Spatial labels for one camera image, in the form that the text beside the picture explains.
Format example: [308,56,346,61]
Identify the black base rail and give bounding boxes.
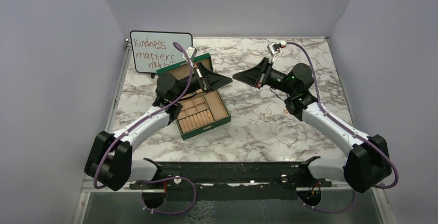
[129,162,332,201]

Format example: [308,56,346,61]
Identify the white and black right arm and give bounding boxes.
[232,57,393,193]

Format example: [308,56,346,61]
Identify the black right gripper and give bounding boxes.
[233,57,295,95]

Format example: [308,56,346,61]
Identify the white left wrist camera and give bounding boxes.
[185,46,198,61]

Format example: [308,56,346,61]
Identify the small gold earring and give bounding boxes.
[260,108,272,122]

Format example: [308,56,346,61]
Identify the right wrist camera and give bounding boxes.
[267,41,287,58]

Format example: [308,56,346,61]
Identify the silver chain necklace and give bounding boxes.
[273,122,300,147]

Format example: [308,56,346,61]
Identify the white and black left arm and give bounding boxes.
[84,62,232,191]

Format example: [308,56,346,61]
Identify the whiteboard with red writing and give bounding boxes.
[130,30,193,73]

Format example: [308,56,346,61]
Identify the green jewelry box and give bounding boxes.
[153,53,231,140]

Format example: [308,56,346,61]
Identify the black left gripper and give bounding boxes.
[173,62,232,101]

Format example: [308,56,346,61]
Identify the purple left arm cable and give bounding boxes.
[92,41,198,216]

